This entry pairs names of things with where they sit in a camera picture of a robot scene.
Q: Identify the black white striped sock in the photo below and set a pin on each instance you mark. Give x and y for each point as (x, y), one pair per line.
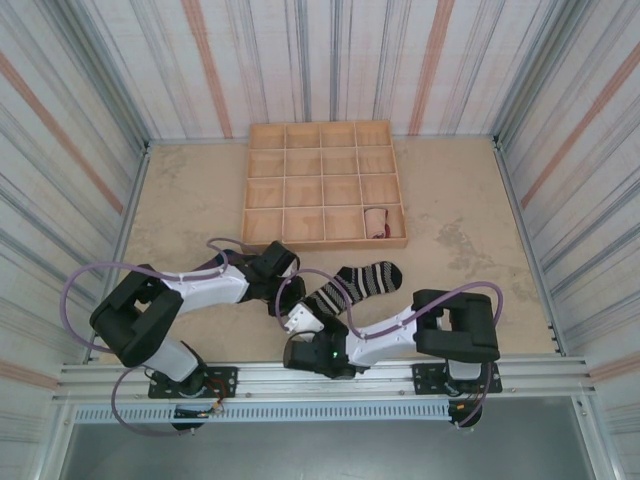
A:
(365, 282)

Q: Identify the beige sock with red toe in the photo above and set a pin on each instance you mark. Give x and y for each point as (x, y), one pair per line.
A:
(375, 222)

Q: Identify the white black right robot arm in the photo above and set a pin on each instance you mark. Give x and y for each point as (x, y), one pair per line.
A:
(385, 340)

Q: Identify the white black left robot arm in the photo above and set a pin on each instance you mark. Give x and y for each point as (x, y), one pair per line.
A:
(210, 290)

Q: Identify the wooden sixteen-compartment tray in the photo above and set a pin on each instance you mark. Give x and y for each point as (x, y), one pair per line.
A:
(322, 185)

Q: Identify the aluminium mounting rail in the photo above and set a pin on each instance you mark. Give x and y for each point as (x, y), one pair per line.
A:
(325, 375)

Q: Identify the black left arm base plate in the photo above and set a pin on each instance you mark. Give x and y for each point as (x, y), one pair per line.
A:
(222, 380)

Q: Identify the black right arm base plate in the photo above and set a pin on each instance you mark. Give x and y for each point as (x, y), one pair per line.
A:
(430, 377)

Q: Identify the aluminium enclosure frame post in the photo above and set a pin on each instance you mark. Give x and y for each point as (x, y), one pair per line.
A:
(525, 240)
(125, 240)

